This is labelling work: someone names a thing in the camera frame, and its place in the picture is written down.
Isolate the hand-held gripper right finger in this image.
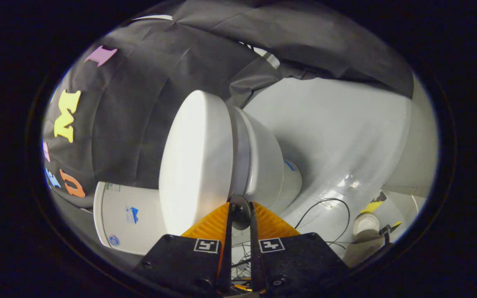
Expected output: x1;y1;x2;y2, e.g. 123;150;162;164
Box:
249;202;351;296

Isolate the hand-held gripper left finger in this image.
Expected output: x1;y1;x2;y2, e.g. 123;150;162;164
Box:
133;202;234;296

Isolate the round dark lid knob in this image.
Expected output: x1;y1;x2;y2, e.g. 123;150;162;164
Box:
230;195;252;231

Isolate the white toilet lid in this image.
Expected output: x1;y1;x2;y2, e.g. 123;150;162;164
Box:
159;90;235;236

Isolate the white toilet bowl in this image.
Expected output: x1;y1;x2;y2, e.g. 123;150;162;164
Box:
238;108;303;216

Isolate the white toilet seat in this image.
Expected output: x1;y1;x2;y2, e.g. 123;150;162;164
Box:
227;106;251;198

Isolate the black backdrop cloth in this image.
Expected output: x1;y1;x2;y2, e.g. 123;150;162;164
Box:
42;0;414;209

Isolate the bundle of thin dark wires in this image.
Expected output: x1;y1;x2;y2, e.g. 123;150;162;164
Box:
230;242;252;288

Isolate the thin black cable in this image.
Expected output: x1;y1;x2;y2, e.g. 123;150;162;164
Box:
294;198;351;250

